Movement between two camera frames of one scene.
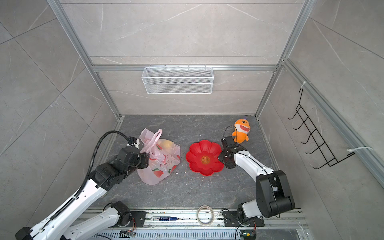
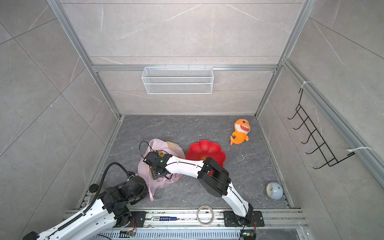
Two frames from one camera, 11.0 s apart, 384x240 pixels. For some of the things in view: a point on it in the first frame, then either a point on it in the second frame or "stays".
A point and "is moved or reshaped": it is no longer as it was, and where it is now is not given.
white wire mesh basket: [178, 80] stays
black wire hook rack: [327, 157] stays
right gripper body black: [222, 156] to [155, 174]
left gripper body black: [141, 162] to [135, 199]
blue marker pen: [164, 218] stays
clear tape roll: [213, 217] stays
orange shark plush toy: [243, 127] stays
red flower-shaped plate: [203, 157] stays
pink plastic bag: [164, 156] is moved or reshaped
